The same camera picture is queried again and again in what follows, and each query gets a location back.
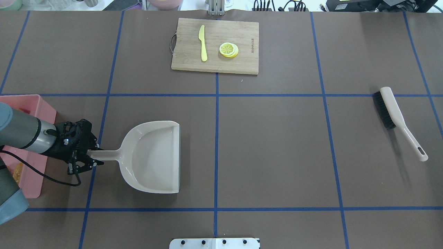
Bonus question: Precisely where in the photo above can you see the tan toy ginger root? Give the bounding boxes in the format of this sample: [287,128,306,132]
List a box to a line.
[12,163,24,185]

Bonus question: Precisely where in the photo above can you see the pink plastic bin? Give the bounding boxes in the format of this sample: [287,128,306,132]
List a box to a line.
[0,94,57,199]

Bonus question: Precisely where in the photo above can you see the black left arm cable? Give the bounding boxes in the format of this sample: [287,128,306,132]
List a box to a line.
[0,145,82,187]

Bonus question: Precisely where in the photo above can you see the metal camera stand post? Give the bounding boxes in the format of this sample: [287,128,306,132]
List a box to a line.
[205,0,226,16]

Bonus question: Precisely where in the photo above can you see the yellow toy lemon slices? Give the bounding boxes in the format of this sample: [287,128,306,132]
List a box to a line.
[219,42,239,58]

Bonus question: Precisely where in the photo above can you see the pink bowl in background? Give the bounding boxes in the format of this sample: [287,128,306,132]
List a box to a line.
[147,0,183,10]

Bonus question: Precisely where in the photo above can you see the yellow plastic toy knife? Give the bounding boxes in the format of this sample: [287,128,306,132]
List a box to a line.
[198,24,208,62]

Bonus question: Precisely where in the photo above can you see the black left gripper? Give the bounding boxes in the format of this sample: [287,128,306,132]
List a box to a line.
[43,119,104,175]

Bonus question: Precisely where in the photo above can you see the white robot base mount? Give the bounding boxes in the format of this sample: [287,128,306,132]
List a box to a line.
[169,238,261,249]

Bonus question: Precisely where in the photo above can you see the beige plastic dustpan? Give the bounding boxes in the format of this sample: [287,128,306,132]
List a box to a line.
[88,120,180,194]

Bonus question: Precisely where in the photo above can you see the bamboo cutting board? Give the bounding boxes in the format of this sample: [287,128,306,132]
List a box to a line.
[171,18,259,75]

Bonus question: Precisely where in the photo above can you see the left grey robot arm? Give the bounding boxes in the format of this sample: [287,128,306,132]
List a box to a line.
[0,102,104,186]

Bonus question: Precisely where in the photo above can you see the black cables at table edge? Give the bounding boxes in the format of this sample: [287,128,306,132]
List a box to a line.
[253,0,308,12]

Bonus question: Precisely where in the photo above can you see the beige hand brush black bristles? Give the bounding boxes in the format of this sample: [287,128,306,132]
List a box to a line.
[372,86,429,162]

